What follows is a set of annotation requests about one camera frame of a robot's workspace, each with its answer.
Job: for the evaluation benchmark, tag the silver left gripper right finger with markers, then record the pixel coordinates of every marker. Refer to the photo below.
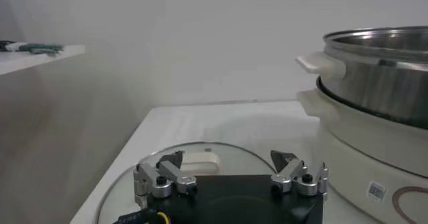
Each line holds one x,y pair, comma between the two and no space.
294,170

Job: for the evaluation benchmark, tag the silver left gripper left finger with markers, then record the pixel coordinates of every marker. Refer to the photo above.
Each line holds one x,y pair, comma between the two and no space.
167,173

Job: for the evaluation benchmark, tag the round glass pot lid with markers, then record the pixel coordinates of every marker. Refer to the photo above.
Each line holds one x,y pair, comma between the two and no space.
234,160

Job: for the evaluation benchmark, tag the perforated steel steamer basket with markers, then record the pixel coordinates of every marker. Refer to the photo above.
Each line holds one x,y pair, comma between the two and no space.
378,78

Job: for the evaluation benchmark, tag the white electric pot base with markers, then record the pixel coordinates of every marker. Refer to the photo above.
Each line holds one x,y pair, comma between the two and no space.
361,151

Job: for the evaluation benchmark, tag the white side table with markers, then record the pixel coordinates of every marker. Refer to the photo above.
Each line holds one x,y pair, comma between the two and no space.
30,61

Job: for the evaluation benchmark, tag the green hand tool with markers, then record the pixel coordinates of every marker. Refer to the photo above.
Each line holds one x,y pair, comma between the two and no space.
41,48

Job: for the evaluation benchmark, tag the small white and dark device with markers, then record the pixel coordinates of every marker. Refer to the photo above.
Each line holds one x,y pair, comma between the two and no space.
15,46

